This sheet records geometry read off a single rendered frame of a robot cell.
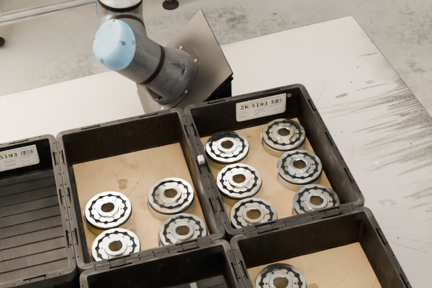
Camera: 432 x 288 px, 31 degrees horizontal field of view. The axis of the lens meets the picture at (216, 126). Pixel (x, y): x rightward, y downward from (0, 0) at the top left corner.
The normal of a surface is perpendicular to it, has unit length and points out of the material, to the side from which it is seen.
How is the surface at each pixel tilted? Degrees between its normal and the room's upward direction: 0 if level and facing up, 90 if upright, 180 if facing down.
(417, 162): 0
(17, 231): 0
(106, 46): 45
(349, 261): 0
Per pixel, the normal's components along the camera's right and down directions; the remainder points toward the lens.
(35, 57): -0.04, -0.72
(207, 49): -0.68, -0.37
